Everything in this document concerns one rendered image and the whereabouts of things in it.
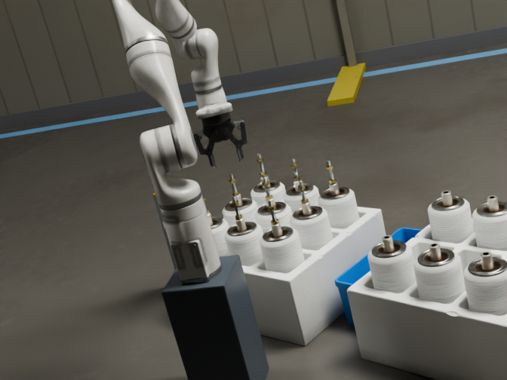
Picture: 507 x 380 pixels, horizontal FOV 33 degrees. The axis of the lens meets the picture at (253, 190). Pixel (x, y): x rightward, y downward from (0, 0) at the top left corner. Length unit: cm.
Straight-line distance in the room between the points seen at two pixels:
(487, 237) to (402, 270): 22
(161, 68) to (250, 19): 269
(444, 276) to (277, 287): 44
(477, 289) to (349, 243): 52
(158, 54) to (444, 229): 76
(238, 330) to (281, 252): 27
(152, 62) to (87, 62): 302
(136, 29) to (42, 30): 304
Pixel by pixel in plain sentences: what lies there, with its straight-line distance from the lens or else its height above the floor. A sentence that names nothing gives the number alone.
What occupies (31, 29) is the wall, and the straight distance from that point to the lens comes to 487.
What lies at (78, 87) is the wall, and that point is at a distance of 485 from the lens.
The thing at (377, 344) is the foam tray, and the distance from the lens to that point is 192.
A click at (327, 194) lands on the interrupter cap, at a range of 220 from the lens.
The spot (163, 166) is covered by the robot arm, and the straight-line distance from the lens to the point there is 171.
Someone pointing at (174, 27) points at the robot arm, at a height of 76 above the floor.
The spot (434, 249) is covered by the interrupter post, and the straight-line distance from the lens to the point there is 177.
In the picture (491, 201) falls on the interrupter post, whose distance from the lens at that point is 195.
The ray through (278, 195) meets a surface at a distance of 232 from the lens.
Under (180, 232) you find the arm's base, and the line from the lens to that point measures 175.
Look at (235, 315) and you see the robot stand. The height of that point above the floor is 22.
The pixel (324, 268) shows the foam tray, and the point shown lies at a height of 15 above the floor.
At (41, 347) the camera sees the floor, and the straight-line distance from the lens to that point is 244.
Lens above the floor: 107
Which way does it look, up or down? 20 degrees down
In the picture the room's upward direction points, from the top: 14 degrees counter-clockwise
